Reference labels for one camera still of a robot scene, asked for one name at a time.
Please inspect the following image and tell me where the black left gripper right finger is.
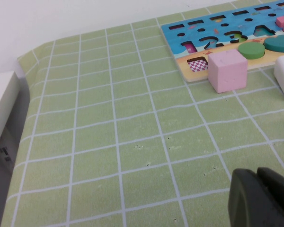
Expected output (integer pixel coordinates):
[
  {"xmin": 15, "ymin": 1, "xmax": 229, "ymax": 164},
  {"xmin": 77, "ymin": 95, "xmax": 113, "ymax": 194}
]
[{"xmin": 256, "ymin": 166, "xmax": 284, "ymax": 227}]

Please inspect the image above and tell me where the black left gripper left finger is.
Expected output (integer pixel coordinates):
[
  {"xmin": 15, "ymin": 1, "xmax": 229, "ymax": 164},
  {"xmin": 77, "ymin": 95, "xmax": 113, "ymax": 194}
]
[{"xmin": 228, "ymin": 167, "xmax": 275, "ymax": 227}]

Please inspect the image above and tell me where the green circle piece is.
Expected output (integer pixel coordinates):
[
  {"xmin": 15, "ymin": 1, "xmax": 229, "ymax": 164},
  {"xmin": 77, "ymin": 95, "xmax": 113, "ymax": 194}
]
[{"xmin": 238, "ymin": 42, "xmax": 266, "ymax": 60}]

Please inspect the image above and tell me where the teal heart piece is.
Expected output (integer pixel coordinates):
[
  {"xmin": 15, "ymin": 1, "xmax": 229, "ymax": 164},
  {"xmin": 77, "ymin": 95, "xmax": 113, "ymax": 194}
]
[{"xmin": 264, "ymin": 35, "xmax": 284, "ymax": 53}]

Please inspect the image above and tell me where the wooden number puzzle board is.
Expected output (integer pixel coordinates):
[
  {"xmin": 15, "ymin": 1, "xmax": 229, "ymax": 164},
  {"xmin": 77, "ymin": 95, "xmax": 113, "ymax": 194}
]
[{"xmin": 160, "ymin": 0, "xmax": 284, "ymax": 83}]

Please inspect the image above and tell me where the light pink cube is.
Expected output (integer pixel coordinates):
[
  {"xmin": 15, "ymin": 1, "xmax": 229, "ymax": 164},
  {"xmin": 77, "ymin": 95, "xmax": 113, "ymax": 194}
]
[{"xmin": 207, "ymin": 49, "xmax": 249, "ymax": 94}]

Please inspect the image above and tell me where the green checked tablecloth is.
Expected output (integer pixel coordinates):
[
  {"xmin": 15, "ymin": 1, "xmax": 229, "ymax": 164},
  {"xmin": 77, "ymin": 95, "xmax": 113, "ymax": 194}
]
[{"xmin": 1, "ymin": 0, "xmax": 284, "ymax": 227}]

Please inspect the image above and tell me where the white cabinet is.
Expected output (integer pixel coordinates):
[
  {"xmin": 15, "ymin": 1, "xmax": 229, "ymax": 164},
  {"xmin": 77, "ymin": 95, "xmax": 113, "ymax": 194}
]
[{"xmin": 0, "ymin": 70, "xmax": 30, "ymax": 227}]

